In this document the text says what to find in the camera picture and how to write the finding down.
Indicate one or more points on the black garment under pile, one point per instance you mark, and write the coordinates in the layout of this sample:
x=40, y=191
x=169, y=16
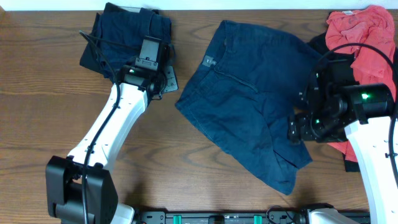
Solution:
x=318, y=43

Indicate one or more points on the folded navy garment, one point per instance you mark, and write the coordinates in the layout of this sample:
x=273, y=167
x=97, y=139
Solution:
x=124, y=34

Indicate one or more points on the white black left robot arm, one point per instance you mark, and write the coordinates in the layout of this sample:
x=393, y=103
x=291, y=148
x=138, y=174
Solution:
x=79, y=187

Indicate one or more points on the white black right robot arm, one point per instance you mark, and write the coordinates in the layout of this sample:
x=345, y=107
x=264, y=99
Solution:
x=363, y=115

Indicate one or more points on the navy blue denim shorts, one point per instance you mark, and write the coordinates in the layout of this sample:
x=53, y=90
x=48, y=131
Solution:
x=251, y=79

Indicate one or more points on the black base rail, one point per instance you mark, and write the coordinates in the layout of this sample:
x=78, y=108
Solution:
x=270, y=217

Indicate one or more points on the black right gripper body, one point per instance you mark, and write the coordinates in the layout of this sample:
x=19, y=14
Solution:
x=318, y=129

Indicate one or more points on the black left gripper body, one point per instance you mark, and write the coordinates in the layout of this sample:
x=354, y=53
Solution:
x=169, y=78

